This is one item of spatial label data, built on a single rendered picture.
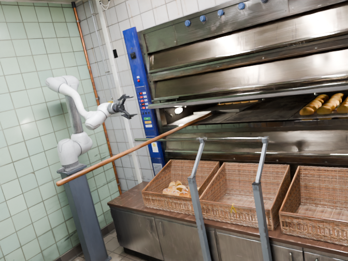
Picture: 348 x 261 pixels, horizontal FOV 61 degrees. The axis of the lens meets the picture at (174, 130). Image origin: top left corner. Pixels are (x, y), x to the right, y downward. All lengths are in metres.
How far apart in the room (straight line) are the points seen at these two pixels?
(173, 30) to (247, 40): 0.69
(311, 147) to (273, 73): 0.58
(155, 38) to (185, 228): 1.66
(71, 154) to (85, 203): 0.48
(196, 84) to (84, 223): 1.64
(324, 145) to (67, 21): 2.73
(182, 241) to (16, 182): 1.59
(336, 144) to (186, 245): 1.33
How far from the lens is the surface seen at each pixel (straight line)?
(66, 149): 2.82
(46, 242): 3.34
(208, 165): 2.67
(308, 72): 2.18
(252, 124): 2.39
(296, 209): 2.30
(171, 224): 2.51
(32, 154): 3.12
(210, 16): 2.47
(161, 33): 2.75
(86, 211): 2.98
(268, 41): 2.24
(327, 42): 2.15
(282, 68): 2.24
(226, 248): 2.29
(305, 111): 2.40
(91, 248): 3.12
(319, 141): 2.28
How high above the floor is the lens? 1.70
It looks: 11 degrees down
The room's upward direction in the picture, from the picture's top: 11 degrees counter-clockwise
